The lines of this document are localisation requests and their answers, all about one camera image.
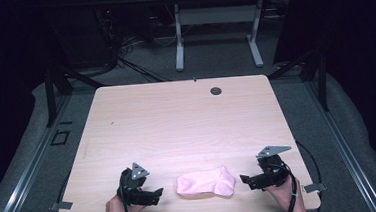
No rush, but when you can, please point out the black horizontal frame beam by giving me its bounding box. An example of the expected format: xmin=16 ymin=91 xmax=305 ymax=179
xmin=35 ymin=0 xmax=235 ymax=14

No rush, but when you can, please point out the bundle of black floor cables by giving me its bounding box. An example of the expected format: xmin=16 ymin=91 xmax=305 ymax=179
xmin=94 ymin=3 xmax=172 ymax=87

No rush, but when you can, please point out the white desk with grey legs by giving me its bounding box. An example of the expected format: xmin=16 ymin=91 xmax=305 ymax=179
xmin=151 ymin=0 xmax=303 ymax=75

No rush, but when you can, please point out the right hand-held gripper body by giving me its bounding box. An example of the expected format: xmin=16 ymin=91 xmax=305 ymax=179
xmin=255 ymin=144 xmax=296 ymax=189

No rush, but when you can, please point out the aluminium floor rail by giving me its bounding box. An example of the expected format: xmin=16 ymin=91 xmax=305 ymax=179
xmin=0 ymin=93 xmax=81 ymax=212
xmin=303 ymin=76 xmax=376 ymax=212

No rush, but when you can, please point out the black metal frame stand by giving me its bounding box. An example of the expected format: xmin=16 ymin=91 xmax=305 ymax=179
xmin=42 ymin=61 xmax=109 ymax=129
xmin=265 ymin=46 xmax=331 ymax=116

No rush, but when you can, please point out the black looped side cable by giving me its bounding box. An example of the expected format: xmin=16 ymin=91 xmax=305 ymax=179
xmin=54 ymin=173 xmax=74 ymax=209
xmin=294 ymin=138 xmax=326 ymax=212

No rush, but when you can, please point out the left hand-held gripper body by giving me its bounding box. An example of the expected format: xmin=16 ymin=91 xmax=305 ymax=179
xmin=114 ymin=161 xmax=153 ymax=206

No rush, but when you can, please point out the pink sock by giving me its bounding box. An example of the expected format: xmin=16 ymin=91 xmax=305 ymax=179
xmin=173 ymin=164 xmax=237 ymax=202

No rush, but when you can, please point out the right hand-held gripper black cable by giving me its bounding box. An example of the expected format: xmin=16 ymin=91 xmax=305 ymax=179
xmin=280 ymin=163 xmax=301 ymax=212

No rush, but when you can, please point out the grey metal table bracket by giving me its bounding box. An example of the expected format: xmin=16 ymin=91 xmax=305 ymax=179
xmin=302 ymin=182 xmax=327 ymax=194
xmin=48 ymin=200 xmax=74 ymax=212

